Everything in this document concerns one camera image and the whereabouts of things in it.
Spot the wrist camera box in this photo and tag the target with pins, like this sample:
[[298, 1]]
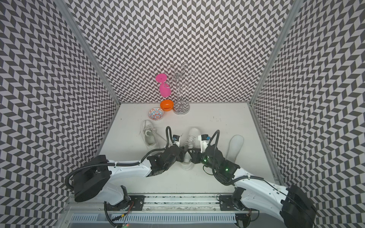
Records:
[[204, 140], [176, 140]]

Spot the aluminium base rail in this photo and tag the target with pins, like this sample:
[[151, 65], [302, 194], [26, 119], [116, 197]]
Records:
[[174, 203]]

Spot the chrome glass holder stand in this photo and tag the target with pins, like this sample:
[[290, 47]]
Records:
[[181, 107]]

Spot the orange plastic bowl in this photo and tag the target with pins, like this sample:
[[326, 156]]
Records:
[[167, 105]]

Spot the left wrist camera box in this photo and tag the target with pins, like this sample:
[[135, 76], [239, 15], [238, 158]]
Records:
[[176, 140]]

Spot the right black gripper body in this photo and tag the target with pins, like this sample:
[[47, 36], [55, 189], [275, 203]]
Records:
[[204, 160]]

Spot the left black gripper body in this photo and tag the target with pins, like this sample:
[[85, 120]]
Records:
[[180, 158]]

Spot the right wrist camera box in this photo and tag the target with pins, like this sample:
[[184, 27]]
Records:
[[204, 140]]

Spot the patterned small bowl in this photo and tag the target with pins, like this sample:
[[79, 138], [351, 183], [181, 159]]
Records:
[[156, 114]]

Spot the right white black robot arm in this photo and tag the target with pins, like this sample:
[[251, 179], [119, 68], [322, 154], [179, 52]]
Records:
[[291, 205]]

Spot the pink plastic wine glass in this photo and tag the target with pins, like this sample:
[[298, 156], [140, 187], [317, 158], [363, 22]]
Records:
[[164, 88]]

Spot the white sneaker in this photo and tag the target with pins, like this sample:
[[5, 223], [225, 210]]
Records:
[[191, 142], [151, 138]]

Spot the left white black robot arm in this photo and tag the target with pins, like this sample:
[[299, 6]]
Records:
[[102, 179]]

